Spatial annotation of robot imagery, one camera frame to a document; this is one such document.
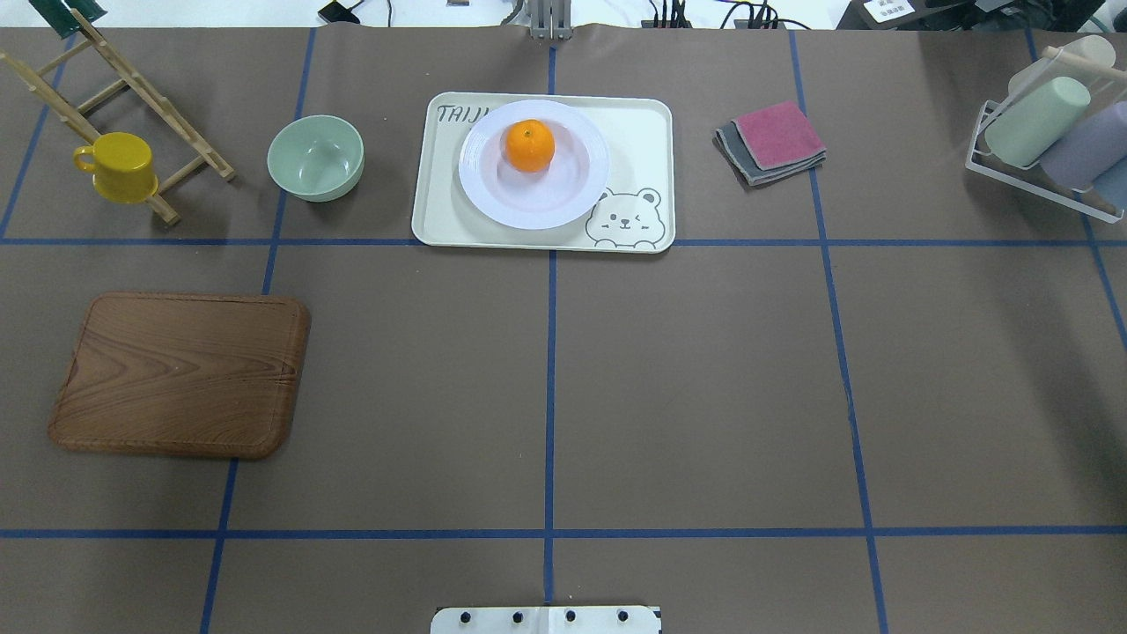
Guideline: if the white round plate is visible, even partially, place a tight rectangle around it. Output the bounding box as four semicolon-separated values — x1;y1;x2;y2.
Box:
458;98;609;232

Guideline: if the orange fruit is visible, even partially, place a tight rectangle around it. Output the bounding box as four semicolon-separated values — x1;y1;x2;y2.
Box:
503;119;556;173

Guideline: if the cream bear tray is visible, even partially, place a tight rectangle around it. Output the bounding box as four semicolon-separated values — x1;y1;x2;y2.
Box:
411;92;676;255

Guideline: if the brown wooden tray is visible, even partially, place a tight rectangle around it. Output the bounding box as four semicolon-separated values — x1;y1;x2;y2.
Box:
48;291;311;459

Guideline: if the grey cloth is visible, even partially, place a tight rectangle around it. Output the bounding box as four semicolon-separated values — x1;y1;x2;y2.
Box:
715;122;826;186

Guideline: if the pink cloth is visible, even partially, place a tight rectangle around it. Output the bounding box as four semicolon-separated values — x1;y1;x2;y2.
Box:
733;100;828;170

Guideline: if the green bowl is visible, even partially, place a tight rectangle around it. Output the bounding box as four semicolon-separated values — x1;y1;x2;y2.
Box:
266;114;365;203

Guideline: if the yellow mug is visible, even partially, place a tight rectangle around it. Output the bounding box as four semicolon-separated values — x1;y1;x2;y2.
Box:
72;132;158;204

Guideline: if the green cup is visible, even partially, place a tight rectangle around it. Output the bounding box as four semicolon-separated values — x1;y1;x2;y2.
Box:
983;77;1091;168

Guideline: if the beige cup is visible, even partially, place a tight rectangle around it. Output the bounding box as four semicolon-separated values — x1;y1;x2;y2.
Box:
1008;34;1117;98

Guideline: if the purple cup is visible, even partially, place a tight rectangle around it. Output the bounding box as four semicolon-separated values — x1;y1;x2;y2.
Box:
1039;100;1126;191

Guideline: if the blue cup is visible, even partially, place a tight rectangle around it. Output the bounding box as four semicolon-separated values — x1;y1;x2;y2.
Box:
1094;158;1127;209

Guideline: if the wooden drying rack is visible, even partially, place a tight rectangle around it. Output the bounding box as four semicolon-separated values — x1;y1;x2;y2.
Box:
0;9;237;225

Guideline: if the aluminium frame post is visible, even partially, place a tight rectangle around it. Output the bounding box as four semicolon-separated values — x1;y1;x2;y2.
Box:
524;0;574;41

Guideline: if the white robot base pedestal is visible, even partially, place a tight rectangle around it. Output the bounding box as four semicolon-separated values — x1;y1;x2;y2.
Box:
431;605;663;633

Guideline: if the white wire cup rack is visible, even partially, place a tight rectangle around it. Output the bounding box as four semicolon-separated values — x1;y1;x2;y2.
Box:
965;46;1127;220

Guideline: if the wooden rack handle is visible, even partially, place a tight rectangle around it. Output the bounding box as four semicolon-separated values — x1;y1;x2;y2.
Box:
1040;47;1126;84

